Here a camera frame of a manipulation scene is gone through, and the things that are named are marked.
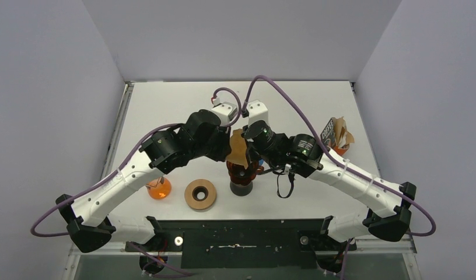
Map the amber plastic coffee dripper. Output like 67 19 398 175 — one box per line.
226 160 264 186

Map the round wooden ring stand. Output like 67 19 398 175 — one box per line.
184 179 217 211

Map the orange translucent dripper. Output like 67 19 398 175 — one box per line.
145 177 172 200

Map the orange coffee filter box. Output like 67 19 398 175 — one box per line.
320 117 355 156

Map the brown paper coffee filter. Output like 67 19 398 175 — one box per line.
226 128 249 169

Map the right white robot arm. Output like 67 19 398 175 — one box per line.
242 120 416 242

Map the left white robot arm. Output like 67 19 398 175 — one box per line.
56 105 239 253

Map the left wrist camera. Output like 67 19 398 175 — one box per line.
211 97 238 127

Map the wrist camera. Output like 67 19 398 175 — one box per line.
211 97 238 127
245 100 269 126

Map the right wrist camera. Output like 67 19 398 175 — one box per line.
245 100 269 126

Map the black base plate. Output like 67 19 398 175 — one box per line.
137 219 357 272

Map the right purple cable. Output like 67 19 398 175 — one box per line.
241 75 437 280

